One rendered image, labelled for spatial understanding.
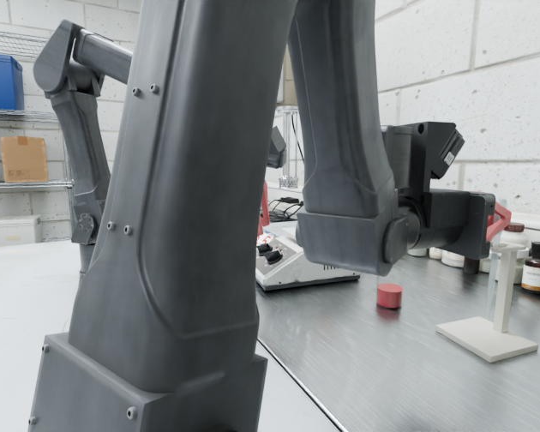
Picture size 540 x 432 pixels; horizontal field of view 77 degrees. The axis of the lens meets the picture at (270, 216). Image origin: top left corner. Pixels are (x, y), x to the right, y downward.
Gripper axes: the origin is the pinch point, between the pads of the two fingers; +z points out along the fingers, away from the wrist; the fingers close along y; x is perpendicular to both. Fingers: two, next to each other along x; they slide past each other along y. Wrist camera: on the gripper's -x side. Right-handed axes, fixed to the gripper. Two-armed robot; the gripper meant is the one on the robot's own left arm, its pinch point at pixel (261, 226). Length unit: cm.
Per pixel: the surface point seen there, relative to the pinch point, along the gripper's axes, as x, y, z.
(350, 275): -8.6, 4.9, 17.4
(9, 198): 232, 100, -49
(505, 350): -29.3, -14.0, 20.0
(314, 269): -4.6, 0.7, 11.6
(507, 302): -31.3, -8.2, 18.1
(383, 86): -21, 74, -4
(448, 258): -24.3, 21.1, 29.7
